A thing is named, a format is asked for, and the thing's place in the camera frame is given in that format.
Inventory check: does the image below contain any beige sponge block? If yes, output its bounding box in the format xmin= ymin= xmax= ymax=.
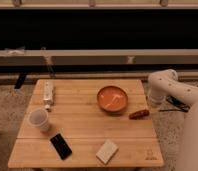
xmin=96 ymin=140 xmax=118 ymax=164

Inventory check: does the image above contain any orange bowl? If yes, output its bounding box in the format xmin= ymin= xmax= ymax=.
xmin=97 ymin=86 xmax=128 ymax=113

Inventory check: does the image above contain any white paper cup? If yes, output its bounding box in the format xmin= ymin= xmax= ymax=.
xmin=28 ymin=108 xmax=50 ymax=132

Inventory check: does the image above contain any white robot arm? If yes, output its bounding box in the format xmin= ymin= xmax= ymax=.
xmin=148 ymin=69 xmax=198 ymax=171

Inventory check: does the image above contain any grey horizontal rail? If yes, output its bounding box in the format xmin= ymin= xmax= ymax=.
xmin=0 ymin=49 xmax=198 ymax=66

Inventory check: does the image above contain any white clear bottle lying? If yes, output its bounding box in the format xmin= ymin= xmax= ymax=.
xmin=43 ymin=81 xmax=54 ymax=105

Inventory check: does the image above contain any black smartphone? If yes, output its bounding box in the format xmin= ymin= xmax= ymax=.
xmin=50 ymin=133 xmax=72 ymax=160

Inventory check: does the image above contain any red chili pepper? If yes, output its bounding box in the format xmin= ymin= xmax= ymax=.
xmin=129 ymin=109 xmax=150 ymax=119

